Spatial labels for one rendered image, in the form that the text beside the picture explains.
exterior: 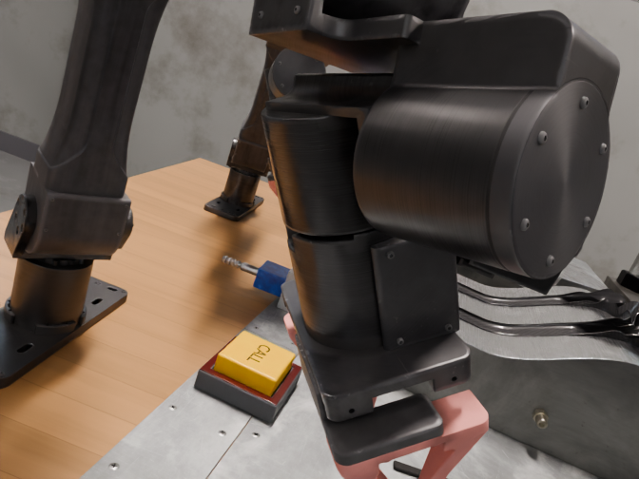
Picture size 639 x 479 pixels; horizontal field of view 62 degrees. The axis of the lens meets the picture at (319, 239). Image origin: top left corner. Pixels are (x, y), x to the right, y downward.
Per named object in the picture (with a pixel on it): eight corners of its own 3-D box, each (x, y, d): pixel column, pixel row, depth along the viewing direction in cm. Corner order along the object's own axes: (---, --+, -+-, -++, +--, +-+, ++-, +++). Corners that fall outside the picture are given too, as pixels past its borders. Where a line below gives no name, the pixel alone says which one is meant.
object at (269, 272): (210, 281, 71) (221, 244, 69) (223, 270, 76) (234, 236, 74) (301, 316, 70) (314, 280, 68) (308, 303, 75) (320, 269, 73)
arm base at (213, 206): (274, 168, 115) (244, 158, 115) (248, 182, 96) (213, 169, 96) (263, 202, 117) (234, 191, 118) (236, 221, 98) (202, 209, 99)
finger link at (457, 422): (431, 429, 31) (418, 295, 27) (496, 534, 25) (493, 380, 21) (321, 465, 30) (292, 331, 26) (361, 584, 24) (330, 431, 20)
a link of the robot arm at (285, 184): (462, 225, 23) (454, 56, 20) (370, 283, 19) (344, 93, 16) (350, 198, 28) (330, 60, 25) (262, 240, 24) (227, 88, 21)
